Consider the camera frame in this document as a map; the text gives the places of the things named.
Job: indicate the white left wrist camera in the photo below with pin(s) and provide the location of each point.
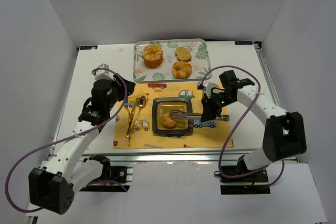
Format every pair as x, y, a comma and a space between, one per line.
102, 73

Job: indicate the black XDOF label right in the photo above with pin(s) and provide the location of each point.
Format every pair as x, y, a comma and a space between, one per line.
243, 42

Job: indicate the leaf-patterned white tray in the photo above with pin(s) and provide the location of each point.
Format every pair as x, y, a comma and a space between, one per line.
199, 62

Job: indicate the gold fork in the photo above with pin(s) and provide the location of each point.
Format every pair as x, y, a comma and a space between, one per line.
128, 110

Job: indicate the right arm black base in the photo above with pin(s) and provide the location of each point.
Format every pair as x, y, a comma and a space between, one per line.
256, 184

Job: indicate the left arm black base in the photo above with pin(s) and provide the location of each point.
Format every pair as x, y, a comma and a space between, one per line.
114, 178

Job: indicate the silver metal tongs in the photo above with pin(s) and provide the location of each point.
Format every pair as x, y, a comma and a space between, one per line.
180, 115

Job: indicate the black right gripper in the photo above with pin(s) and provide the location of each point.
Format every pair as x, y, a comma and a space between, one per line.
208, 109

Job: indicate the black xdof label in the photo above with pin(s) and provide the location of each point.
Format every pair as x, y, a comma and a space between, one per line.
88, 47
243, 42

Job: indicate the large sugared ring cake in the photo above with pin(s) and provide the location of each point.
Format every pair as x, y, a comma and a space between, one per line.
152, 56

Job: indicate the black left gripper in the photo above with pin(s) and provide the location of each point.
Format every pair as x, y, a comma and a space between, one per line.
122, 87

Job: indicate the gold spoon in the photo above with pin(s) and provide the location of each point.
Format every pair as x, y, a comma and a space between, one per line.
141, 104

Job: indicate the twisted ring bread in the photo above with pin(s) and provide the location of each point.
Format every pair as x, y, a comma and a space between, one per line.
181, 70

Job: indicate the gold knife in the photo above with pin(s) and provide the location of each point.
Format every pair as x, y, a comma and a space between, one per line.
130, 119

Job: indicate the small round bun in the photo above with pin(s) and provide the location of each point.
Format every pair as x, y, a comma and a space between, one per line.
168, 122

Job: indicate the yellow vehicle-print placemat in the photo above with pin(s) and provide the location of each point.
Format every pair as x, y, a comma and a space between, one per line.
211, 134

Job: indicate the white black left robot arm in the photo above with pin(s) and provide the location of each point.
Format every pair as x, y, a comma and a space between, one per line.
53, 186

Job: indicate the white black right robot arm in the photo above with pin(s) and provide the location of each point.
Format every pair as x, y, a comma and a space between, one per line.
284, 135

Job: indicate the black square amber plate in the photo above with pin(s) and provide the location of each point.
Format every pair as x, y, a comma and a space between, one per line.
163, 106

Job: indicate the seeded bread slice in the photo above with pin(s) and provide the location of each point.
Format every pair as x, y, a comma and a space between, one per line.
183, 54

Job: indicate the black XDOF label left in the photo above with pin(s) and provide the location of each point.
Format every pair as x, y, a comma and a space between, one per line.
88, 47

